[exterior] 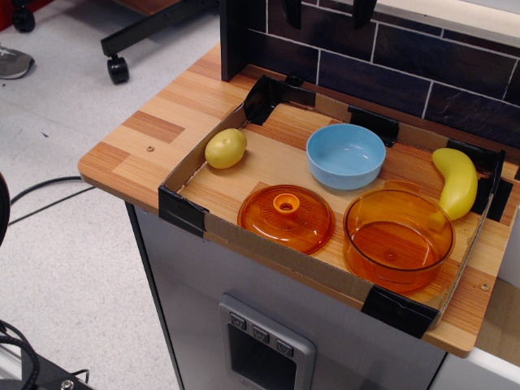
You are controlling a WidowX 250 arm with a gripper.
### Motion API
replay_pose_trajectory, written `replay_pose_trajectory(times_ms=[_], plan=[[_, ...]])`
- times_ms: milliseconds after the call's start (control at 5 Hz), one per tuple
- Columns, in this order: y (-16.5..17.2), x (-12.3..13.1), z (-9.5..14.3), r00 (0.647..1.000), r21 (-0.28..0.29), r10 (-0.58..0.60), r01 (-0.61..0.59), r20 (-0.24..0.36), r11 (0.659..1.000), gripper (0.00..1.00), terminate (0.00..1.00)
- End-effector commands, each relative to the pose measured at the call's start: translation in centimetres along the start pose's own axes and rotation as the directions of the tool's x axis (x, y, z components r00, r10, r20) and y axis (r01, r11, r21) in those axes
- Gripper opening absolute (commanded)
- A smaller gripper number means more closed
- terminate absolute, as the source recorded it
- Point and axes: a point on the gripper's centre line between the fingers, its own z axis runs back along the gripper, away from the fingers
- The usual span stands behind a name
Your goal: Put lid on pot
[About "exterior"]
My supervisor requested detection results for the grey sneaker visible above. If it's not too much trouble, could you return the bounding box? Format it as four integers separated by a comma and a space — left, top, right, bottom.
0, 45, 35, 80

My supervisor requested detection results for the orange transparent pot lid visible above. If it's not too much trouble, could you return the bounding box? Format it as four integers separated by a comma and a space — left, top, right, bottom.
237, 184, 336, 254

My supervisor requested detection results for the yellow toy banana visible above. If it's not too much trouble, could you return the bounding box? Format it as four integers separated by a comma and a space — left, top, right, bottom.
432, 148, 479, 220

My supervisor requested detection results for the cardboard fence with black tape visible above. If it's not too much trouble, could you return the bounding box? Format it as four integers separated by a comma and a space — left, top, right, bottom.
158, 71, 519, 351

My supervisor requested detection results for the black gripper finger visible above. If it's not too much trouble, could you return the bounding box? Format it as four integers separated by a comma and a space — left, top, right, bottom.
282, 0, 301, 29
353, 0, 377, 29

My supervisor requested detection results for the black equipment with cables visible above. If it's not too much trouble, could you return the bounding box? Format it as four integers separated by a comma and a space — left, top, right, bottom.
1, 321, 93, 390

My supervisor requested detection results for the orange transparent pot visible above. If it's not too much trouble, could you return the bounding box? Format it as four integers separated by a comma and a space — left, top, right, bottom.
343, 181, 456, 293

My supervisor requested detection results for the black floor cable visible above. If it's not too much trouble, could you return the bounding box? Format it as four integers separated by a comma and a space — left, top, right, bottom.
7, 175, 98, 227

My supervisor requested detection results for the grey cabinet with control panel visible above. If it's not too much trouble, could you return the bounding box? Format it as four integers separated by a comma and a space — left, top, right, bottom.
128, 206, 445, 389

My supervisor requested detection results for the yellow toy potato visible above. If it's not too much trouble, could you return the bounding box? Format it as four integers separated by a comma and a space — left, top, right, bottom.
205, 128, 247, 169

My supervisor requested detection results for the light blue bowl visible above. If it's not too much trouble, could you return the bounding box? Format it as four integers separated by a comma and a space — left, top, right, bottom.
306, 123, 386, 190

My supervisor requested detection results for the black caster wheel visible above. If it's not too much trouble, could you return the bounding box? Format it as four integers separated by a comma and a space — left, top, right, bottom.
12, 7, 36, 33

